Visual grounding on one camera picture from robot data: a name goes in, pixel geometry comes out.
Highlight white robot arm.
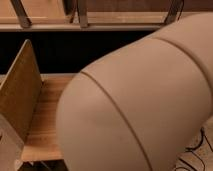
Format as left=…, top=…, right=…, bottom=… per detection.
left=56, top=12, right=213, bottom=171

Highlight left wooden side panel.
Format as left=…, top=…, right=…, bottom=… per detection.
left=0, top=39, right=42, bottom=144

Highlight black cables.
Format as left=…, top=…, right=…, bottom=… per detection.
left=174, top=126, right=213, bottom=171

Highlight wooden shelf frame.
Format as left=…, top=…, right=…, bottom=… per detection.
left=0, top=0, right=213, bottom=32

